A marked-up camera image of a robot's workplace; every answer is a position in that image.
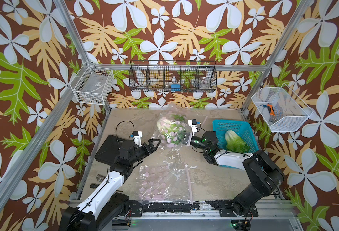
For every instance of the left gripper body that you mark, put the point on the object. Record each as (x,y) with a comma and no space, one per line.
(139,153)

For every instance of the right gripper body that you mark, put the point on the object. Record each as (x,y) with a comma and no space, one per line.
(198,143)

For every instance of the zip-top bag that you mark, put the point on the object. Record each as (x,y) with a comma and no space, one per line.
(173,109)
(185,142)
(168,182)

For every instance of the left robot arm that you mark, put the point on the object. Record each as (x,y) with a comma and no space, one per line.
(105,203)

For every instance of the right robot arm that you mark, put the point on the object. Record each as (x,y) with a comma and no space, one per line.
(264,175)

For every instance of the black plastic case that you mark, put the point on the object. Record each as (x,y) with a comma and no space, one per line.
(109,153)

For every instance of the teal plastic basket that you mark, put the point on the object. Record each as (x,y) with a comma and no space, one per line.
(243,129)

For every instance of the small metal parts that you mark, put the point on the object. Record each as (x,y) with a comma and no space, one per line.
(100,178)

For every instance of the black screwdriver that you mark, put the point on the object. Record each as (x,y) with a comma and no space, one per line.
(95,186)

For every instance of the blue small box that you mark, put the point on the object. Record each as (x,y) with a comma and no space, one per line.
(175,87)

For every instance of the orange black tool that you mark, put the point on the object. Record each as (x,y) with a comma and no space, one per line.
(271,113)

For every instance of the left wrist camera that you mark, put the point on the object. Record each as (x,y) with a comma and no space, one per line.
(136,137)

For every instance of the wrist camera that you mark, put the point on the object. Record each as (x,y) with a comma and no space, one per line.
(136,137)
(194,125)

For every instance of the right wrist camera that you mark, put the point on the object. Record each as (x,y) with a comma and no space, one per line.
(194,125)

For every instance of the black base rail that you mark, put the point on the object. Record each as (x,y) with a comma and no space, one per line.
(223,207)

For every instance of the black wire basket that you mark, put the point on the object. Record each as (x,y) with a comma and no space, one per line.
(158,75)

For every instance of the white wire basket left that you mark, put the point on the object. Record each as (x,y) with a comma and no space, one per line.
(91,84)

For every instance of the white wire basket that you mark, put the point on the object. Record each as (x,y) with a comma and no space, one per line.
(91,84)
(290,109)

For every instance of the white wire basket right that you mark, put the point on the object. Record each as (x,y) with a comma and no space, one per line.
(290,109)

